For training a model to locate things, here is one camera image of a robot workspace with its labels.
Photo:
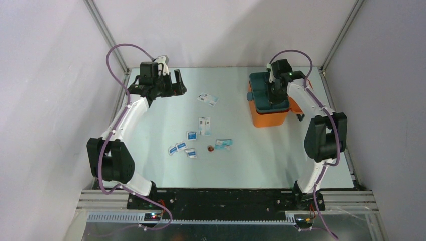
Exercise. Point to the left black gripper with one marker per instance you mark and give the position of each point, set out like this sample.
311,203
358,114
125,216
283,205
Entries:
175,89

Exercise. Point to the blue wipe packet left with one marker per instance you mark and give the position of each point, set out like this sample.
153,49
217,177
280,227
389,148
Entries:
172,150

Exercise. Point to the blue alcohol wipe packet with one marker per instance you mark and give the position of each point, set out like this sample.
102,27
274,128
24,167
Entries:
191,135

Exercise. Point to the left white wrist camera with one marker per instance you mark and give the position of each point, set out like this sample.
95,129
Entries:
163,65

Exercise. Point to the teal bandage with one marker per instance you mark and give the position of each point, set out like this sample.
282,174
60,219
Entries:
223,144

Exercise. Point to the blue white sachet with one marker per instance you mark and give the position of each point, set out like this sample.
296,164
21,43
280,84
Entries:
204,126
208,99

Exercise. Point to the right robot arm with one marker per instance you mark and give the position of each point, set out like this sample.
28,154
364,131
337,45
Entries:
325,138

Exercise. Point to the orange medicine kit box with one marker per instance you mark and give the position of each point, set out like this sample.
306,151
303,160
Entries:
274,119

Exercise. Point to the blue wipe packet lower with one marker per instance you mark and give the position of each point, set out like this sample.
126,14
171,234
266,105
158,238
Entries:
191,153

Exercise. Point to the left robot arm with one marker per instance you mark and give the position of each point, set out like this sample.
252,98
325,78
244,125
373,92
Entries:
109,158

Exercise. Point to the teal divided tray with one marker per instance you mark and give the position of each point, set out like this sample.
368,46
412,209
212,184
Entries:
259,96

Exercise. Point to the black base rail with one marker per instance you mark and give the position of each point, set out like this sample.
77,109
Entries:
188,204

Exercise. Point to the blue wipe packet middle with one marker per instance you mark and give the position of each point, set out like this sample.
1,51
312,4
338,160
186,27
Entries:
181,146

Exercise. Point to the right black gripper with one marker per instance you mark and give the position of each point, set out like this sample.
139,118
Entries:
277,100

